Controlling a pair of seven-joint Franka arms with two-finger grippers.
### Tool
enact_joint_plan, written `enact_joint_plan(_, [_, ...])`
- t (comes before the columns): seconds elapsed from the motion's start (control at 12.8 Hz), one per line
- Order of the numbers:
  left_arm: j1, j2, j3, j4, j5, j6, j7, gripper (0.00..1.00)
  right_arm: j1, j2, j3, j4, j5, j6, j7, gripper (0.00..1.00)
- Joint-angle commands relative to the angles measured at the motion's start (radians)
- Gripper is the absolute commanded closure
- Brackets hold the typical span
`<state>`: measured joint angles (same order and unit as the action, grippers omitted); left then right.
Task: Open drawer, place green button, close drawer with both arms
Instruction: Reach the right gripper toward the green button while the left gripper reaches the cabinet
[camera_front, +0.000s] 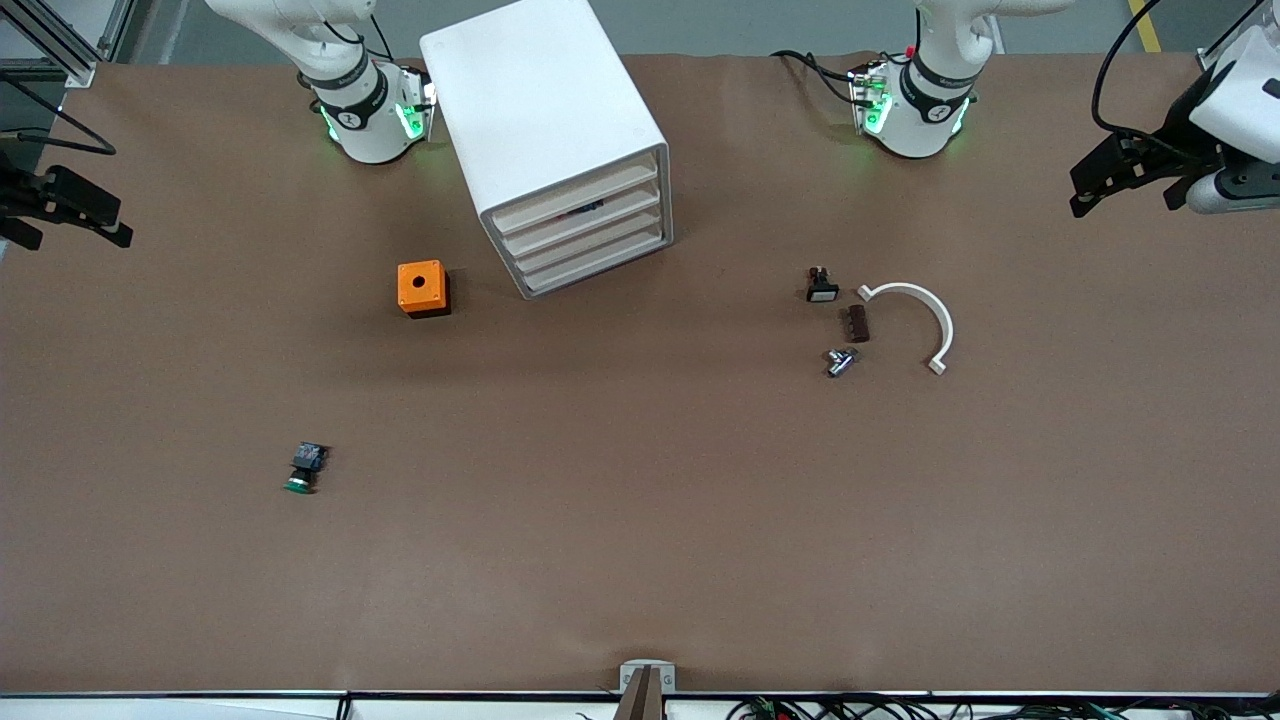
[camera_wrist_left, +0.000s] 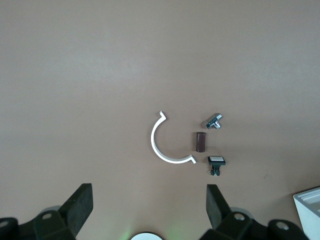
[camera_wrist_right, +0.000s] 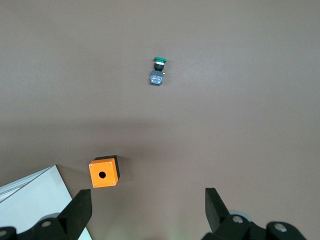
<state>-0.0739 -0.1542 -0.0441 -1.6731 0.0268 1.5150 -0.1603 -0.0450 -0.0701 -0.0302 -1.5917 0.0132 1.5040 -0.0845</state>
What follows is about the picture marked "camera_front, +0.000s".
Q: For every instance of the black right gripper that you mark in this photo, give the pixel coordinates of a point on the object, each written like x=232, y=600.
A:
x=20, y=194

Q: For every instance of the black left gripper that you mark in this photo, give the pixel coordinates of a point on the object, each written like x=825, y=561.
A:
x=1171, y=140

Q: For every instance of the green push button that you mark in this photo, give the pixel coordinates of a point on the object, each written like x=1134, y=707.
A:
x=303, y=468

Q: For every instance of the white plastic drawer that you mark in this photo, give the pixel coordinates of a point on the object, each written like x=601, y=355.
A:
x=597, y=265
x=585, y=222
x=590, y=243
x=575, y=200

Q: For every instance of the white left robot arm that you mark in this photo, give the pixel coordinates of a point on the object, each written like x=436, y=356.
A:
x=920, y=110

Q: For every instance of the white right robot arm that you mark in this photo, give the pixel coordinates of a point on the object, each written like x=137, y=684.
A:
x=360, y=120

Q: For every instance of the white drawer cabinet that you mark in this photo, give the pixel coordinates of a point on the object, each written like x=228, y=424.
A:
x=540, y=100

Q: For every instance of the base connector box green light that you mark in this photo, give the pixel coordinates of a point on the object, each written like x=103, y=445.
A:
x=415, y=105
x=870, y=100

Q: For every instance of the brown terminal block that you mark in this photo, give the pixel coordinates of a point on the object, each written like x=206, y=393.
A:
x=857, y=324

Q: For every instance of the orange box with hole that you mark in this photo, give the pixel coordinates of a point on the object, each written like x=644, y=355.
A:
x=430, y=292

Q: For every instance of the brown table mat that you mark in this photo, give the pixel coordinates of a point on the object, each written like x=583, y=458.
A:
x=640, y=500

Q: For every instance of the aluminium frame profile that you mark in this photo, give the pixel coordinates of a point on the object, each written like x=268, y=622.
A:
x=1225, y=40
x=60, y=50

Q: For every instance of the white curved bracket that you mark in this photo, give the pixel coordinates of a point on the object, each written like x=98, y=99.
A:
x=930, y=305

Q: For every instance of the silver key switch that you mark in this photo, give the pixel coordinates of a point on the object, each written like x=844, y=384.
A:
x=840, y=362

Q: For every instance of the white table edge rail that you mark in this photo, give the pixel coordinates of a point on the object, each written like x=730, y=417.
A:
x=200, y=706

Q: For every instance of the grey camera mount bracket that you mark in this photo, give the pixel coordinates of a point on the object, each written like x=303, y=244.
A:
x=647, y=678

